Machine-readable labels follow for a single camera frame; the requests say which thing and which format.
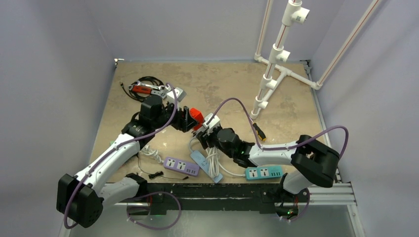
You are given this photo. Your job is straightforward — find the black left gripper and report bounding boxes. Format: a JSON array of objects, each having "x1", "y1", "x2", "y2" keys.
[{"x1": 152, "y1": 100, "x2": 197, "y2": 132}]

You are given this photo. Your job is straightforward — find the red cube socket adapter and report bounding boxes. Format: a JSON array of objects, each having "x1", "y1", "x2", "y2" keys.
[{"x1": 189, "y1": 108, "x2": 205, "y2": 131}]

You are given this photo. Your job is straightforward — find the white cube power socket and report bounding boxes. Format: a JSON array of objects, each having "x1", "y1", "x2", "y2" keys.
[{"x1": 197, "y1": 113, "x2": 220, "y2": 134}]

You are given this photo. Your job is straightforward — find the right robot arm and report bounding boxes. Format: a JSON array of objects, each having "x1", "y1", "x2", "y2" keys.
[{"x1": 196, "y1": 126, "x2": 340, "y2": 201}]

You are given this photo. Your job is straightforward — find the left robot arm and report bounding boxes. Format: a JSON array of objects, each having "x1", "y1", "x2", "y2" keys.
[{"x1": 56, "y1": 95, "x2": 204, "y2": 228}]

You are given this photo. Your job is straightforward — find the light blue power strip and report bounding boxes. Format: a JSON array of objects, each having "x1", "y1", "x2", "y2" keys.
[{"x1": 190, "y1": 151, "x2": 223, "y2": 183}]

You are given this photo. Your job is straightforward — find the yellow black screwdriver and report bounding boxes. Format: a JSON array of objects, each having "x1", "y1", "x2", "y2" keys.
[{"x1": 252, "y1": 122, "x2": 266, "y2": 141}]

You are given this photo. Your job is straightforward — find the purple power strip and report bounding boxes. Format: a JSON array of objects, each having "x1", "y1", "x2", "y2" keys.
[{"x1": 163, "y1": 157, "x2": 200, "y2": 177}]

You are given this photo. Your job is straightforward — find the teal power strip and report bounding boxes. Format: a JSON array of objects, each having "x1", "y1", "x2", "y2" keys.
[{"x1": 245, "y1": 165, "x2": 284, "y2": 181}]

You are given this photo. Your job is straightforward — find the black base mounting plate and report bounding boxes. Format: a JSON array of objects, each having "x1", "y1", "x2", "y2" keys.
[{"x1": 115, "y1": 183, "x2": 310, "y2": 216}]

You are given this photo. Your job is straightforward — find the white power cord bundle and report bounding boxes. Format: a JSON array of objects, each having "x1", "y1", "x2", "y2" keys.
[{"x1": 189, "y1": 137, "x2": 248, "y2": 179}]

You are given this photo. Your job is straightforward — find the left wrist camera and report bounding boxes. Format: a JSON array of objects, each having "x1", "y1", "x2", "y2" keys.
[{"x1": 166, "y1": 87, "x2": 187, "y2": 103}]

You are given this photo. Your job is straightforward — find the red handled adjustable wrench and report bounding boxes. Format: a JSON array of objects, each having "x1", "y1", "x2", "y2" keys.
[{"x1": 128, "y1": 81, "x2": 166, "y2": 94}]

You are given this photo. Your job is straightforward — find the white cord of purple strip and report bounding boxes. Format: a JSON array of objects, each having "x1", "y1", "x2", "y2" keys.
[{"x1": 139, "y1": 144, "x2": 165, "y2": 164}]

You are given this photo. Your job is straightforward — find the coiled black cable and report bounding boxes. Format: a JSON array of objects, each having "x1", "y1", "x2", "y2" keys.
[{"x1": 120, "y1": 76, "x2": 165, "y2": 100}]

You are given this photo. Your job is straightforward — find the small black connector wire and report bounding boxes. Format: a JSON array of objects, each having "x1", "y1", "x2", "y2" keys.
[{"x1": 137, "y1": 158, "x2": 189, "y2": 180}]

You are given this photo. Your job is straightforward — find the aluminium frame rail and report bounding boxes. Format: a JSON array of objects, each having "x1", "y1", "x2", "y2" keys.
[{"x1": 70, "y1": 179, "x2": 365, "y2": 237}]

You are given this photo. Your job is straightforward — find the white PVC pipe frame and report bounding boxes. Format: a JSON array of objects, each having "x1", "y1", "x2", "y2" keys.
[{"x1": 251, "y1": 0, "x2": 383, "y2": 119}]

